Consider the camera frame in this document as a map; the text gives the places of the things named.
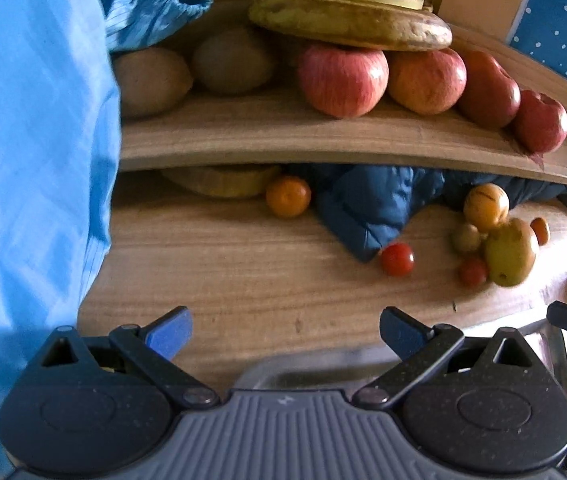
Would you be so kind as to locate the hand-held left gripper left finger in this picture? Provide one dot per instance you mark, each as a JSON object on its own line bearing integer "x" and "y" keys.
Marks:
{"x": 171, "y": 332}

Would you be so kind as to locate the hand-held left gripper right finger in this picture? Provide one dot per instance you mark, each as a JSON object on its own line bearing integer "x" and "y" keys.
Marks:
{"x": 401, "y": 332}

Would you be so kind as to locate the red cherry tomato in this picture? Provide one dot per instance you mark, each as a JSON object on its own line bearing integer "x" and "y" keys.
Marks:
{"x": 397, "y": 259}
{"x": 473, "y": 271}

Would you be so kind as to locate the yellow-green pear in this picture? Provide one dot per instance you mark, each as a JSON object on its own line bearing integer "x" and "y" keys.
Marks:
{"x": 511, "y": 252}

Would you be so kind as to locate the small orange tomato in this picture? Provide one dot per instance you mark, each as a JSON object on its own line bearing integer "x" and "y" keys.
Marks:
{"x": 540, "y": 230}

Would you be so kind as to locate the metal tray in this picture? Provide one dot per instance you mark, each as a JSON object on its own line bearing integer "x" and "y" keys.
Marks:
{"x": 288, "y": 377}

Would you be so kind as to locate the orange tangerine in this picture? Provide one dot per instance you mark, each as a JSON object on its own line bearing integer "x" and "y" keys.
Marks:
{"x": 288, "y": 196}

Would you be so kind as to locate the small green-brown fruit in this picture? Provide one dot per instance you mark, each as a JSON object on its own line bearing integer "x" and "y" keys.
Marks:
{"x": 466, "y": 237}

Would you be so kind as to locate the dark blue puffer jacket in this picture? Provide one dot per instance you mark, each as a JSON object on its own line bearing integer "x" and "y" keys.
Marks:
{"x": 368, "y": 200}

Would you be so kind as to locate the yellow striped round fruit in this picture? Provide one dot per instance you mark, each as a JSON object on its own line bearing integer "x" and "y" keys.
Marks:
{"x": 486, "y": 206}

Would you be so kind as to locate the tan round flat object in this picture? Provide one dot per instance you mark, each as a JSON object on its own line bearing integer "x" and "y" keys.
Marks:
{"x": 223, "y": 181}

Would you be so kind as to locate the red apple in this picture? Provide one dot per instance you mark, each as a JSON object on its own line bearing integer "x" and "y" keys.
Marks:
{"x": 541, "y": 122}
{"x": 491, "y": 92}
{"x": 426, "y": 80}
{"x": 343, "y": 80}

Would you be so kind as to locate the wooden shelf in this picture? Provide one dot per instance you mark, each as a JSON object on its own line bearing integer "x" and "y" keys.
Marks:
{"x": 263, "y": 135}

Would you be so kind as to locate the light blue cloth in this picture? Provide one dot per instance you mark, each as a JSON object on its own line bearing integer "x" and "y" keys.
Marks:
{"x": 28, "y": 160}

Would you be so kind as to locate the brown kiwi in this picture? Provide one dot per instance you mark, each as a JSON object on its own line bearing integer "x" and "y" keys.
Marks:
{"x": 233, "y": 60}
{"x": 151, "y": 82}

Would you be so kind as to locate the blue pleated cloth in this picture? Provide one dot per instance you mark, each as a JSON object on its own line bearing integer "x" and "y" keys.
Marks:
{"x": 153, "y": 5}

